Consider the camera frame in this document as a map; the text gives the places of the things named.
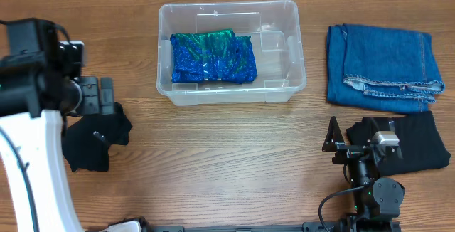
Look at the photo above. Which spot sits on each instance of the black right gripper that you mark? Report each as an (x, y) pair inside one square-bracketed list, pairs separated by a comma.
[(348, 151)]

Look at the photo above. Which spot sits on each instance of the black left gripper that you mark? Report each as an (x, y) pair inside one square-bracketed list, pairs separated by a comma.
[(94, 97)]

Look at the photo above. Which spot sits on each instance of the small black cloth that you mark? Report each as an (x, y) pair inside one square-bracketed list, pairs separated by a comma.
[(86, 143)]

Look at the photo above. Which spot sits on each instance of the blue green sequin garment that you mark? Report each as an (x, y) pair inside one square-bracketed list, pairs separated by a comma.
[(212, 56)]

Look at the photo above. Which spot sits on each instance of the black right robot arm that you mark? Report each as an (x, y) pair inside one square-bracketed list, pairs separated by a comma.
[(377, 199)]

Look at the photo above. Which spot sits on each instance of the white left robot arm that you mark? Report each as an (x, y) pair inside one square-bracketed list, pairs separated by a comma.
[(53, 119)]

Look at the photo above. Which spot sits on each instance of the folded blue denim jeans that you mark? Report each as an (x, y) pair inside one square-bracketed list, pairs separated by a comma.
[(378, 68)]

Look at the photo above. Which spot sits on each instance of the folded black garment right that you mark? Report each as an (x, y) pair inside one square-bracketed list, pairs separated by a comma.
[(420, 142)]

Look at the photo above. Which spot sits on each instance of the clear plastic storage bin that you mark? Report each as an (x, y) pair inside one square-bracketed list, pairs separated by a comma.
[(275, 32)]

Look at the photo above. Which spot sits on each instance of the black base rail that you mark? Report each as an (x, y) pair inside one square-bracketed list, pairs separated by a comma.
[(138, 225)]

